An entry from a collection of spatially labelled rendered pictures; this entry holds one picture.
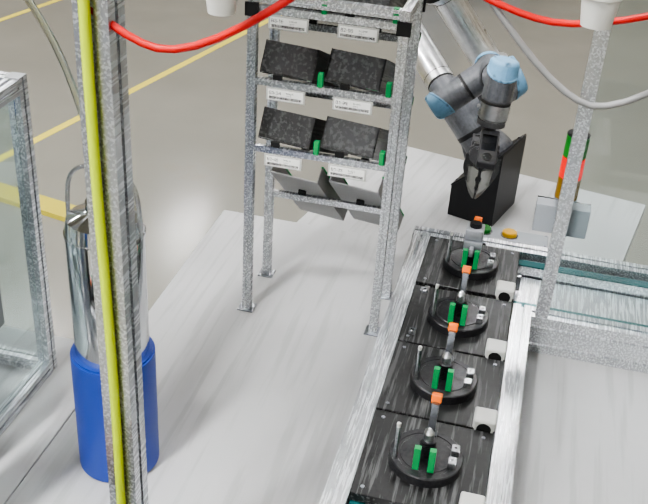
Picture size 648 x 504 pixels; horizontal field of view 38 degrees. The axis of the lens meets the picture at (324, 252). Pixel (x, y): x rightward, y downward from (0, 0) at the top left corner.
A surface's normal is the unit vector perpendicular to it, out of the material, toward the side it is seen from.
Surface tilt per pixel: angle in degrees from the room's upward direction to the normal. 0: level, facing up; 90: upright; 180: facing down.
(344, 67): 65
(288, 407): 0
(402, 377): 0
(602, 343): 90
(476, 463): 0
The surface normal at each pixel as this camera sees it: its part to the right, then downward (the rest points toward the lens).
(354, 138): -0.34, 0.04
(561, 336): -0.24, 0.48
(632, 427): 0.06, -0.86
